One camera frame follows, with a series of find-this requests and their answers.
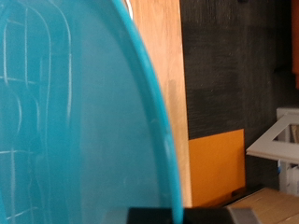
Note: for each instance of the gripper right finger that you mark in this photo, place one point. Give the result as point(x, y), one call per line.
point(211, 217)

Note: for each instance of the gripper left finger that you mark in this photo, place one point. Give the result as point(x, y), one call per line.
point(149, 217)

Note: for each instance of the blue plate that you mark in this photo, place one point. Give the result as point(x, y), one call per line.
point(93, 118)

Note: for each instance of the orange board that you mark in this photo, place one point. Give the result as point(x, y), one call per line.
point(218, 165)

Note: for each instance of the cardboard box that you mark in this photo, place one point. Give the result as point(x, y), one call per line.
point(271, 207)

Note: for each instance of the white frame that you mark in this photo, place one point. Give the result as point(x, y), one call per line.
point(277, 143)

